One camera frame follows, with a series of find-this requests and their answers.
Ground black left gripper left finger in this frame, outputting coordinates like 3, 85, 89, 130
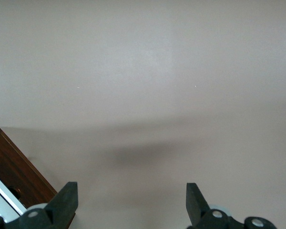
0, 181, 78, 229

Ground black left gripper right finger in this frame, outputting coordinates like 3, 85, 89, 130
186, 183, 277, 229

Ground dark wood drawer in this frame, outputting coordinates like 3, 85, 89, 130
0, 127, 76, 229

